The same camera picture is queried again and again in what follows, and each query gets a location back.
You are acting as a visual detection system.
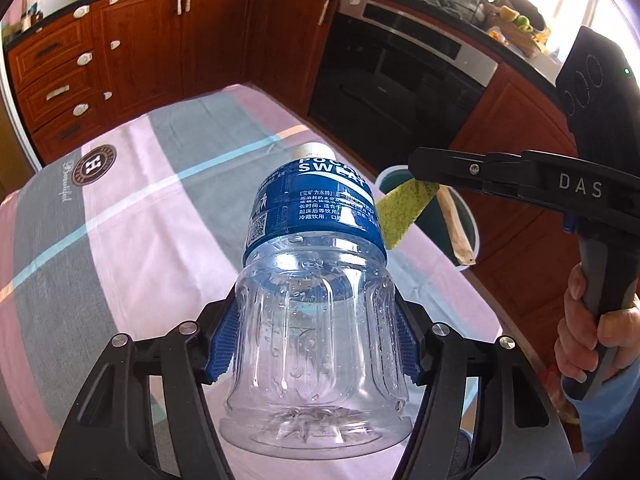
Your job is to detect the wooden kitchen cabinets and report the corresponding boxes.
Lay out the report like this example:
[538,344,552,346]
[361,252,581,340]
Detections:
[6,0,338,164]

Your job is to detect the tall wooden cabinet door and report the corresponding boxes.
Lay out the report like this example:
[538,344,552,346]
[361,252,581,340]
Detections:
[450,62,580,365]

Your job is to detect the black built-in oven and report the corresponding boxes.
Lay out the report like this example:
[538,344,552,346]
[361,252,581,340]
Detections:
[309,0,498,171]

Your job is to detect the fruit basket on counter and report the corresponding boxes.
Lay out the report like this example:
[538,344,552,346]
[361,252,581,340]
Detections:
[486,6,550,58]

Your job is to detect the clear bottle blue label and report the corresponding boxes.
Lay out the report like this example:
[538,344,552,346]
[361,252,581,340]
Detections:
[220,142,411,460]

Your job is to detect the person's right hand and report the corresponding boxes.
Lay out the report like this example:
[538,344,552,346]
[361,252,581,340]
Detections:
[554,263,640,384]

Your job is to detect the brown paper strip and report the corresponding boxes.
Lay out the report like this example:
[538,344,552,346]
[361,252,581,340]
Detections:
[436,185,477,269]

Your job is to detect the light blue sleeve forearm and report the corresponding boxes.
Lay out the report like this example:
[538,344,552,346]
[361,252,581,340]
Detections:
[570,360,640,460]

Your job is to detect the green scrub sponge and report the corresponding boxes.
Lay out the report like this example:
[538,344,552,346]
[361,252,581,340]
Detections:
[376,178,439,249]

